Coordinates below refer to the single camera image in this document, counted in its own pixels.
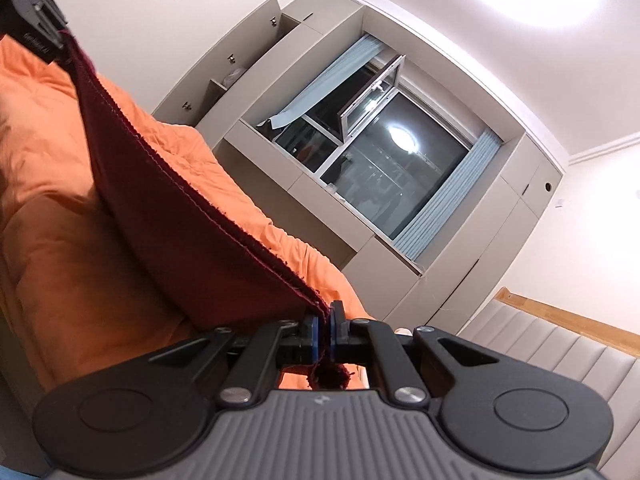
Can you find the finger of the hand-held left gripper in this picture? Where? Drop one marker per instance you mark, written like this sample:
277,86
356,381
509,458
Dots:
56,22

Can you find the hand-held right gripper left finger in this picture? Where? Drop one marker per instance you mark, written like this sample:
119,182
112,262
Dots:
314,335

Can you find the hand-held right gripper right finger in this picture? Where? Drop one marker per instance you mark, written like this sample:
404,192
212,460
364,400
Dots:
334,331

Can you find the dark red sweater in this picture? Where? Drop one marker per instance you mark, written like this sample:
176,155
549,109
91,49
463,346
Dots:
175,235

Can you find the orange blanket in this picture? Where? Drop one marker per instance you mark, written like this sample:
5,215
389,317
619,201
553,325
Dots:
40,160

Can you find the grey open wardrobe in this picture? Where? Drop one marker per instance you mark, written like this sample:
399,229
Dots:
215,80

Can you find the light blue pleated curtain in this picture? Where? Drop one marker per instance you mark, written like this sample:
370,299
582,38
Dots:
450,195

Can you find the clear plastic bag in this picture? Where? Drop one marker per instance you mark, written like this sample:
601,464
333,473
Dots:
233,78

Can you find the grey tall wardrobe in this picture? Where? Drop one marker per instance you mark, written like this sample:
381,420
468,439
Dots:
500,240

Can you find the grey padded headboard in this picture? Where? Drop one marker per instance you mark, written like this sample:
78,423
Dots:
550,347

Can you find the light blue sheer curtain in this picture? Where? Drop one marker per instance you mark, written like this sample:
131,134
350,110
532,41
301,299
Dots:
320,85

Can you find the wooden headboard frame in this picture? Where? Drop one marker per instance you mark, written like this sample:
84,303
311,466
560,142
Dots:
575,317

